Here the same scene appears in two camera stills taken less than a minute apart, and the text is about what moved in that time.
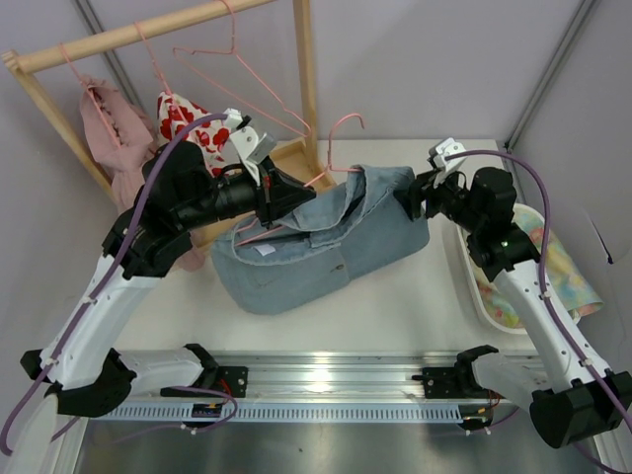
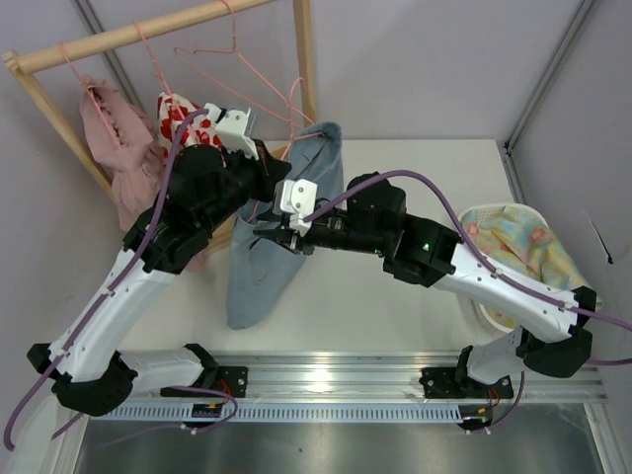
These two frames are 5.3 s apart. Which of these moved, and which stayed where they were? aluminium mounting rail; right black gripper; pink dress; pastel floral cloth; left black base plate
Moved: right black gripper
Stayed: left black base plate; pastel floral cloth; pink dress; aluminium mounting rail
